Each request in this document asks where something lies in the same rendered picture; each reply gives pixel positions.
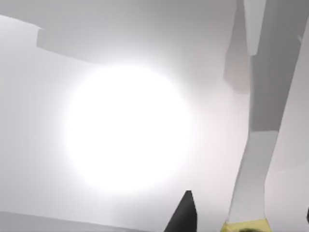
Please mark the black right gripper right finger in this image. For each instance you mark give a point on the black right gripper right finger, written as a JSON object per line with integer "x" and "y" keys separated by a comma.
{"x": 308, "y": 217}

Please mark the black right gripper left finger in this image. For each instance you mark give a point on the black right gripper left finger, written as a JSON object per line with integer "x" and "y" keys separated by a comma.
{"x": 184, "y": 215}

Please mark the yellow rounded object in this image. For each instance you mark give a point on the yellow rounded object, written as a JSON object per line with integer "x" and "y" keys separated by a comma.
{"x": 246, "y": 226}

